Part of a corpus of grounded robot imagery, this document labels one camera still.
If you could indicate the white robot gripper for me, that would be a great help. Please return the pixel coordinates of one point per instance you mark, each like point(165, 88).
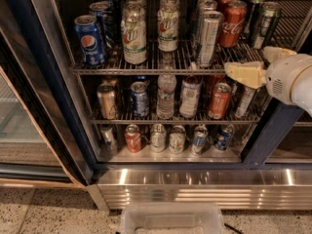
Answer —
point(283, 77)

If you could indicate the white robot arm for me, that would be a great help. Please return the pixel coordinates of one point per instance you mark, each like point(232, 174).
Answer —
point(288, 77)

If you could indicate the slim silver can middle shelf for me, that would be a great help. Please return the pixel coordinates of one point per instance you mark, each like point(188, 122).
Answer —
point(245, 101)

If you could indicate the red can middle shelf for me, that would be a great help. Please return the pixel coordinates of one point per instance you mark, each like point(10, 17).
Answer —
point(220, 98)

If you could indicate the red can shelf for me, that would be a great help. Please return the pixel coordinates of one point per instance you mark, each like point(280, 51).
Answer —
point(133, 138)
point(220, 98)

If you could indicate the red Coca-Cola can front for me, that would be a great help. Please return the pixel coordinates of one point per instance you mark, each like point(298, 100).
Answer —
point(234, 16)

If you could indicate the tall silver can front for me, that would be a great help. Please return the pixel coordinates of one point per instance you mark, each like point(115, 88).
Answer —
point(210, 24)

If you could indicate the green can second row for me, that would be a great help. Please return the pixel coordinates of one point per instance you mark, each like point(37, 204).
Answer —
point(253, 5)

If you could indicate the blue Pepsi can bottom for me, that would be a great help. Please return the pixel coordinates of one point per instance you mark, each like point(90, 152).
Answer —
point(224, 136)

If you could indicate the blue silver can bottom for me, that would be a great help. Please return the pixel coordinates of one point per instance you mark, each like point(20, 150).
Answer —
point(199, 139)

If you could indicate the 7UP can front centre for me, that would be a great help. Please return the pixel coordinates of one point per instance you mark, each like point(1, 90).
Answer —
point(167, 28)

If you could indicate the white can bottom shelf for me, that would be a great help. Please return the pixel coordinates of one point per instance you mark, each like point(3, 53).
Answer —
point(177, 139)

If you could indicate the silver can bottom shelf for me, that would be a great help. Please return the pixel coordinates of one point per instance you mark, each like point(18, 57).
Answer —
point(158, 138)

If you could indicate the blue can middle shelf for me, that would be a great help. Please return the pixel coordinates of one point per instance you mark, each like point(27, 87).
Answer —
point(140, 99)

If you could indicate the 7UP can front left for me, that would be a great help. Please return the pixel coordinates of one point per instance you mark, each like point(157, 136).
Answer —
point(133, 28)

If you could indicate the red can bottom shelf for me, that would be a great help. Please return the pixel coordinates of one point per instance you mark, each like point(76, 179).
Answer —
point(133, 138)

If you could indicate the gold can middle shelf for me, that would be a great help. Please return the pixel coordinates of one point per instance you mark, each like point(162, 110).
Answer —
point(107, 100)

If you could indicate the blue Pepsi can front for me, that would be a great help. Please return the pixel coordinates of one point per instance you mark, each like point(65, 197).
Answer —
point(90, 40)

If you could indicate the dark can bottom left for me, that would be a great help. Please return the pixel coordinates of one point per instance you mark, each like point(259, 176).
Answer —
point(109, 137)

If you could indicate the open glass fridge door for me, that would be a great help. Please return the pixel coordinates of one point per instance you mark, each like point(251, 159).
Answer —
point(44, 128)

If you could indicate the white labelled bottle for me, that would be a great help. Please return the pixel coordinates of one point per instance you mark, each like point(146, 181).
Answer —
point(189, 96)

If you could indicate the clear water bottle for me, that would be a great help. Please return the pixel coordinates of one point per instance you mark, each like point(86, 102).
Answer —
point(166, 96)

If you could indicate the clear plastic bin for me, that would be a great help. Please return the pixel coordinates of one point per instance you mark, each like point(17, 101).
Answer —
point(172, 218)

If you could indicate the top wire shelf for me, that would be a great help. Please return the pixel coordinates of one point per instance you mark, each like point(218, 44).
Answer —
point(294, 13)

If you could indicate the wire shelf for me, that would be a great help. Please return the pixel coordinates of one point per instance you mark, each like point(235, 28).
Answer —
point(256, 109)
point(294, 13)

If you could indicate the middle wire shelf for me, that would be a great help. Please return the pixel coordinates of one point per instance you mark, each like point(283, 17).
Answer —
point(256, 109)

